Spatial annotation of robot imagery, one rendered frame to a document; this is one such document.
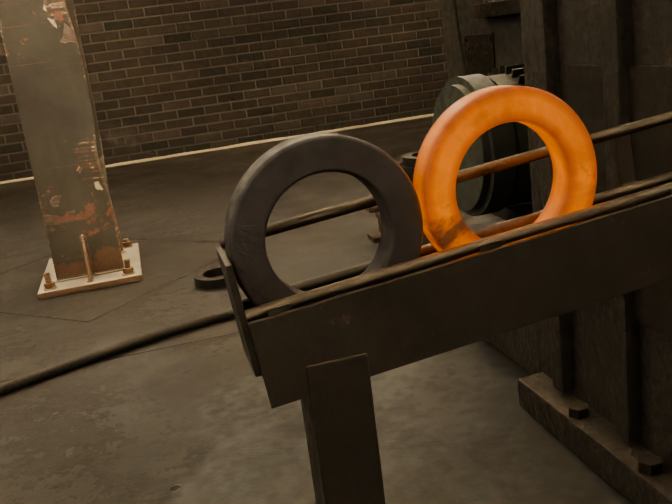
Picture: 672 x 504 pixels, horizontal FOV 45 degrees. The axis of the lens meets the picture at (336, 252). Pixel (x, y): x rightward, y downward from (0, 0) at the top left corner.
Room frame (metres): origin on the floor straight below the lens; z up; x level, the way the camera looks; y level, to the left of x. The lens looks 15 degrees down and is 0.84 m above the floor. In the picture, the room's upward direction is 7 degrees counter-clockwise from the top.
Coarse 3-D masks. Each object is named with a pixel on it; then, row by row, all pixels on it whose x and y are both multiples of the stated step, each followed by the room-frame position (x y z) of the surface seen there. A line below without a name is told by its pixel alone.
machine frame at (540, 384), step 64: (576, 0) 1.40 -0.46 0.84; (640, 0) 1.23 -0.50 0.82; (576, 64) 1.40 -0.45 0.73; (640, 64) 1.24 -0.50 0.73; (576, 320) 1.45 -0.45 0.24; (640, 320) 1.24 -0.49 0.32; (576, 384) 1.46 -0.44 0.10; (640, 384) 1.25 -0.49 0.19; (576, 448) 1.36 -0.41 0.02; (640, 448) 1.25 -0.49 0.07
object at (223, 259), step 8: (216, 248) 0.74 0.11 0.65; (224, 256) 0.70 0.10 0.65; (224, 264) 0.68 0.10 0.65; (224, 272) 0.71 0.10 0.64; (232, 272) 0.67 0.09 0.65; (232, 280) 0.67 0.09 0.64; (232, 288) 0.67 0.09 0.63; (232, 296) 0.69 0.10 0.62; (240, 296) 0.67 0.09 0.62; (232, 304) 0.72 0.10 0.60; (240, 304) 0.67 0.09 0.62; (240, 312) 0.67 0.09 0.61; (240, 320) 0.67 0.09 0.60; (240, 328) 0.70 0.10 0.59; (248, 328) 0.67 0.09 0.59; (240, 336) 0.74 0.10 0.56; (248, 336) 0.67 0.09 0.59; (248, 344) 0.67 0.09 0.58; (248, 352) 0.68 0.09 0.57; (248, 360) 0.71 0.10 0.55; (256, 360) 0.67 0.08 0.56; (256, 368) 0.67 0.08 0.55; (256, 376) 0.67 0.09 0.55
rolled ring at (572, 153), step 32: (480, 96) 0.75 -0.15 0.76; (512, 96) 0.75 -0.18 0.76; (544, 96) 0.76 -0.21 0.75; (448, 128) 0.74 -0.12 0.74; (480, 128) 0.75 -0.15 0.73; (544, 128) 0.76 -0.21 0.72; (576, 128) 0.77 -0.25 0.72; (416, 160) 0.76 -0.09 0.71; (448, 160) 0.74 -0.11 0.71; (576, 160) 0.77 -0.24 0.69; (416, 192) 0.75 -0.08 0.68; (448, 192) 0.74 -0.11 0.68; (576, 192) 0.77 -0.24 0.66; (448, 224) 0.73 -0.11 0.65
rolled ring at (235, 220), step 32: (256, 160) 0.73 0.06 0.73; (288, 160) 0.71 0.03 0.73; (320, 160) 0.71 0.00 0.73; (352, 160) 0.72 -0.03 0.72; (384, 160) 0.73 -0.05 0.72; (256, 192) 0.70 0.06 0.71; (384, 192) 0.73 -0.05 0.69; (256, 224) 0.70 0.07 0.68; (384, 224) 0.75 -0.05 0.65; (416, 224) 0.73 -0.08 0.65; (256, 256) 0.69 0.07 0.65; (384, 256) 0.73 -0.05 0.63; (416, 256) 0.73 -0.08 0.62; (256, 288) 0.69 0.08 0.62; (288, 288) 0.70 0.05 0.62
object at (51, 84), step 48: (0, 0) 3.05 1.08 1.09; (48, 0) 3.08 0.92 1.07; (48, 48) 3.08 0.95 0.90; (48, 96) 3.07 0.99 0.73; (48, 144) 3.06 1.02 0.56; (96, 144) 3.08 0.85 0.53; (48, 192) 3.05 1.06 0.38; (96, 192) 3.09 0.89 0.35; (48, 240) 3.04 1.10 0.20; (96, 240) 3.08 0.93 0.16; (48, 288) 2.94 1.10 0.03; (96, 288) 2.96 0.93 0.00
